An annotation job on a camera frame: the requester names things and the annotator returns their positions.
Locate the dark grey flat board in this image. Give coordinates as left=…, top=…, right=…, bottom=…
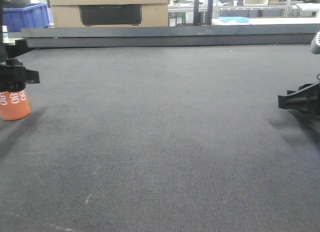
left=21, top=23, right=320, bottom=48

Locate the lower cardboard box black print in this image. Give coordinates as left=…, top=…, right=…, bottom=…
left=51, top=4, right=169, bottom=27

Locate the black vertical post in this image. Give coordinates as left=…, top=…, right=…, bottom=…
left=193, top=0, right=201, bottom=26

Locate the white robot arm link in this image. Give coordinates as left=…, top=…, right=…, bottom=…
left=310, top=31, right=320, bottom=54

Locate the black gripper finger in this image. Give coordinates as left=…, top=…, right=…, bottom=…
left=0, top=58, right=40, bottom=92
left=278, top=81, right=320, bottom=115

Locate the light blue tray background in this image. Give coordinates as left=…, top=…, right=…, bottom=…
left=219, top=16, right=250, bottom=25

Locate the blue plastic crate background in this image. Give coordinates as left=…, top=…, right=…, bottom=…
left=3, top=3, right=50, bottom=32

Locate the orange cylindrical 4680 battery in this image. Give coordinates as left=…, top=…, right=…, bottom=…
left=0, top=90, right=31, bottom=121

